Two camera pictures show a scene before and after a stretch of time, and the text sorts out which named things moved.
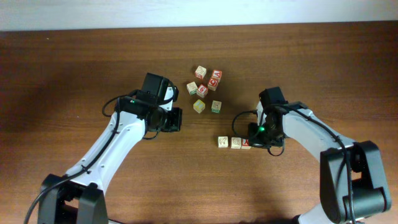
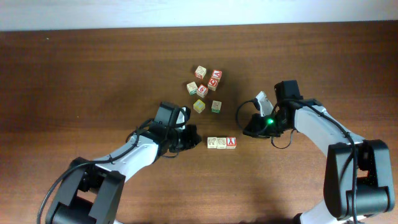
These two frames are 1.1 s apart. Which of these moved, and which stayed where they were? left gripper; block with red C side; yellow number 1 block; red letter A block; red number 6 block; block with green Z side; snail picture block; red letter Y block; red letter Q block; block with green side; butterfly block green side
Moved: snail picture block; red letter Y block; block with green Z side; left gripper
Stayed: yellow number 1 block; butterfly block green side; red letter Q block; block with red C side; block with green side; red letter A block; red number 6 block
